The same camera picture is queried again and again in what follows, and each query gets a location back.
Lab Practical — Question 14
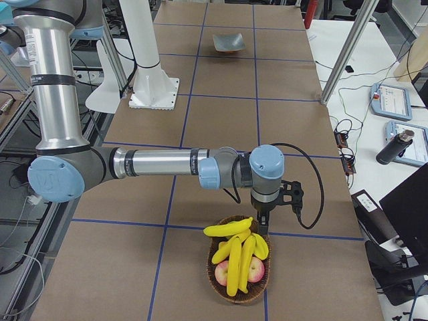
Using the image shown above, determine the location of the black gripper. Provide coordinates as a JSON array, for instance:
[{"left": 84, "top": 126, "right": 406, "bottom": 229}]
[{"left": 257, "top": 180, "right": 304, "bottom": 235}]

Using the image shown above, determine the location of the yellow banana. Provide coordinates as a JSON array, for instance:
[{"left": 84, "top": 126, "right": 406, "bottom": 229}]
[
  {"left": 203, "top": 217, "right": 253, "bottom": 237},
  {"left": 238, "top": 234, "right": 255, "bottom": 294},
  {"left": 227, "top": 239, "right": 242, "bottom": 297},
  {"left": 211, "top": 229, "right": 251, "bottom": 264}
]

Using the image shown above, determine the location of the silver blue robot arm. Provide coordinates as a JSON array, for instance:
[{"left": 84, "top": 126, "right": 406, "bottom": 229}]
[{"left": 10, "top": 1, "right": 303, "bottom": 235}]

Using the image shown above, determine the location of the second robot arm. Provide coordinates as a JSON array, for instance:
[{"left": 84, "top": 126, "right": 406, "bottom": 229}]
[{"left": 1, "top": 25, "right": 26, "bottom": 56}]

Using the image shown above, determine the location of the woven wicker basket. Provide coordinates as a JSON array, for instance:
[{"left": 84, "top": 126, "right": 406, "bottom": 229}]
[{"left": 203, "top": 216, "right": 271, "bottom": 304}]

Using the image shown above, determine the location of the grey square plate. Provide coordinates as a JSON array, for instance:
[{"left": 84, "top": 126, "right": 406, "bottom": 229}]
[{"left": 213, "top": 33, "right": 246, "bottom": 53}]

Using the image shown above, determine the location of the yellow green starfruit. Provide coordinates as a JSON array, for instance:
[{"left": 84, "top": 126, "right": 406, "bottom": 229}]
[{"left": 251, "top": 233, "right": 270, "bottom": 261}]

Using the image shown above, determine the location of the red apple right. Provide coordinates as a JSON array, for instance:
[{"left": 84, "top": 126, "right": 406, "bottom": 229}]
[{"left": 247, "top": 256, "right": 265, "bottom": 283}]

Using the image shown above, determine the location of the red apple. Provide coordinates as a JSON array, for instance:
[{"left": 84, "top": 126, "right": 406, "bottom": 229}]
[
  {"left": 247, "top": 256, "right": 265, "bottom": 283},
  {"left": 215, "top": 260, "right": 229, "bottom": 287}
]

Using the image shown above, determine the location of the red apple left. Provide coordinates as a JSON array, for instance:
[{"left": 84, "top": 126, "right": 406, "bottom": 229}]
[{"left": 215, "top": 260, "right": 229, "bottom": 287}]

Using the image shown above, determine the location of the orange circuit board lower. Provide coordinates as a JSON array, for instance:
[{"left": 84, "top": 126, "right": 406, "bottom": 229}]
[{"left": 340, "top": 154, "right": 356, "bottom": 176}]

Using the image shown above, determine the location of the orange circuit board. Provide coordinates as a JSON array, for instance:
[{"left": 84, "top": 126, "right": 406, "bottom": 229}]
[
  {"left": 340, "top": 154, "right": 356, "bottom": 176},
  {"left": 334, "top": 131, "right": 348, "bottom": 148}
]

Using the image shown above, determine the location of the orange circuit board upper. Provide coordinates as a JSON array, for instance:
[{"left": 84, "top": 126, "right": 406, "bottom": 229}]
[{"left": 334, "top": 131, "right": 348, "bottom": 148}]

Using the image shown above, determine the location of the black box with label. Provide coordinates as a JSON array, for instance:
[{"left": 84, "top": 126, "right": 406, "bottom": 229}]
[{"left": 351, "top": 189, "right": 405, "bottom": 247}]

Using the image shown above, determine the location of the black water bottle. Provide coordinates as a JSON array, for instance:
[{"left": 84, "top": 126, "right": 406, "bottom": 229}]
[{"left": 376, "top": 130, "right": 415, "bottom": 165}]

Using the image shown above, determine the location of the lower teach pendant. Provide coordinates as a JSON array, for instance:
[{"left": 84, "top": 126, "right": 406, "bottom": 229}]
[{"left": 383, "top": 120, "right": 428, "bottom": 168}]

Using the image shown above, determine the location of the teach pendant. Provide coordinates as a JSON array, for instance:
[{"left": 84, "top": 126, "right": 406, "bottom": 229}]
[
  {"left": 370, "top": 82, "right": 413, "bottom": 121},
  {"left": 383, "top": 120, "right": 428, "bottom": 168}
]

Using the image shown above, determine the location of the upper teach pendant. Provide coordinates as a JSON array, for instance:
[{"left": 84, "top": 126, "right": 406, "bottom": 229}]
[{"left": 370, "top": 82, "right": 413, "bottom": 121}]

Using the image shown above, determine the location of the red fire extinguisher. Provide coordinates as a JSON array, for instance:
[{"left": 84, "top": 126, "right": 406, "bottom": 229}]
[{"left": 304, "top": 0, "right": 318, "bottom": 29}]

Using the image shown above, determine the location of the white power strip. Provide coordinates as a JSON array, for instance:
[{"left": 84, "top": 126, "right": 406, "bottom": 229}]
[{"left": 27, "top": 195, "right": 43, "bottom": 205}]

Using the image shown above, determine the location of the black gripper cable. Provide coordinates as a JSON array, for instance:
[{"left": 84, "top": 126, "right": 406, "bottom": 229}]
[{"left": 223, "top": 142, "right": 324, "bottom": 230}]

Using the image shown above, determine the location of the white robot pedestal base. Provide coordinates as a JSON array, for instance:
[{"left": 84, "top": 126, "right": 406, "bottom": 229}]
[{"left": 120, "top": 1, "right": 180, "bottom": 110}]

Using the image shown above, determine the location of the aluminium frame post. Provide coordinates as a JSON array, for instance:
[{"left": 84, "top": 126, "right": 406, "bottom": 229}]
[{"left": 320, "top": 0, "right": 379, "bottom": 105}]

